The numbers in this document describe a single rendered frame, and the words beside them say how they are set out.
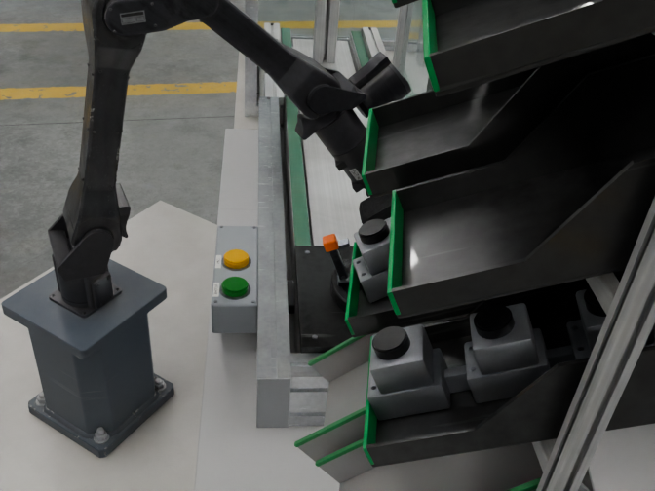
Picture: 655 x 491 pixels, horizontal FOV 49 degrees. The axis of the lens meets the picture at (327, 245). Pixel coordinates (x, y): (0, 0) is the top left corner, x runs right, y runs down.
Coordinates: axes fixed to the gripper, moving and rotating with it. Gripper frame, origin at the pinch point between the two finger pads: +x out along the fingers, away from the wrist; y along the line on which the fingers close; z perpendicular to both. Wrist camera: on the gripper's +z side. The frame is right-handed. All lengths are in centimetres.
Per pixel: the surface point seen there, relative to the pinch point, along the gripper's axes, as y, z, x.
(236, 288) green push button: 0.2, -27.2, -0.7
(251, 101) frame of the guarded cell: 82, -30, 6
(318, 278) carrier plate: 3.2, -17.3, 7.1
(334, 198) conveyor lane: 35.1, -16.1, 14.9
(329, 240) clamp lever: -0.7, -10.6, -0.5
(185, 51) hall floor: 346, -119, 52
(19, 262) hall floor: 131, -152, 26
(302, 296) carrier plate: -1.3, -19.4, 5.5
